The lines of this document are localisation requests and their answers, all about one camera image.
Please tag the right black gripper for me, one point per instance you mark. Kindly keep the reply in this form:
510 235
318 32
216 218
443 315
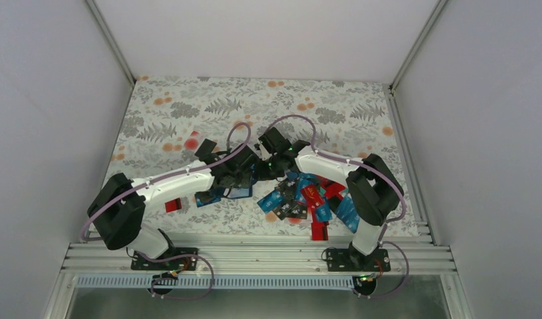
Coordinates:
262 175

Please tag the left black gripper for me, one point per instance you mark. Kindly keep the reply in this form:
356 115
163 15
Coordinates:
244 181

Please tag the navy blue card holder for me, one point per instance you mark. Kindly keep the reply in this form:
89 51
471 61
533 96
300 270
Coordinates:
232 193

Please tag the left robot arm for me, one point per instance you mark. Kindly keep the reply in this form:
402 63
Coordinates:
118 209

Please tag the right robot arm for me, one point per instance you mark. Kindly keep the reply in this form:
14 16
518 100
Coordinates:
374 190

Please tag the blue card pile left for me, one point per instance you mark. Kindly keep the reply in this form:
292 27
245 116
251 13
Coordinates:
269 202

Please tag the blue card pile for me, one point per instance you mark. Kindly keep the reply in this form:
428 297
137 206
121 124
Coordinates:
323 213
269 202
347 213

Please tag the black card upper left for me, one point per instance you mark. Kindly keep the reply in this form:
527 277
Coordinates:
205 149

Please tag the blue card under black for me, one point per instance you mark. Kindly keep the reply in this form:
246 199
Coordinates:
206 198

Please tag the black visa card pile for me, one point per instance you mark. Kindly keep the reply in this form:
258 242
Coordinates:
290 209

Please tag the red card pile right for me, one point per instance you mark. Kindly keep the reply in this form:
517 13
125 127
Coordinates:
333 189

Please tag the red card pile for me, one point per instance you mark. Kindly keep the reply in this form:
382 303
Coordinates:
319 231
333 189

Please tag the blue card pile centre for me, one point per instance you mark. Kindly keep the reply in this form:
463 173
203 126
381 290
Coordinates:
323 213

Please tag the red card left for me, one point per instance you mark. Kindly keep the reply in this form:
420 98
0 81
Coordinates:
173 205

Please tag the red card pile bottom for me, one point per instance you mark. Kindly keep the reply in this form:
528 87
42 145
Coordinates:
319 231

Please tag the blue card pile right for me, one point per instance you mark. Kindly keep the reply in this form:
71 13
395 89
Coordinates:
347 213

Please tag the floral patterned table mat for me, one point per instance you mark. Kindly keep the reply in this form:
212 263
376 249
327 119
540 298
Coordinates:
352 119

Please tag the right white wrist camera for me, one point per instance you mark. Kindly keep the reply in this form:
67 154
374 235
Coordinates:
265 155

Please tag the blue slotted cable duct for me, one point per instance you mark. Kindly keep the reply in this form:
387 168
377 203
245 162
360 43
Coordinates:
225 281

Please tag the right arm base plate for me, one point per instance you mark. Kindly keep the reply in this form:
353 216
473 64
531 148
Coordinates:
346 260

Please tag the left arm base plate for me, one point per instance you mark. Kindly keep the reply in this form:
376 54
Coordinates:
175 259

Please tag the aluminium rail frame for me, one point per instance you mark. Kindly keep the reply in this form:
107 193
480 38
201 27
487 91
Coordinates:
267 254

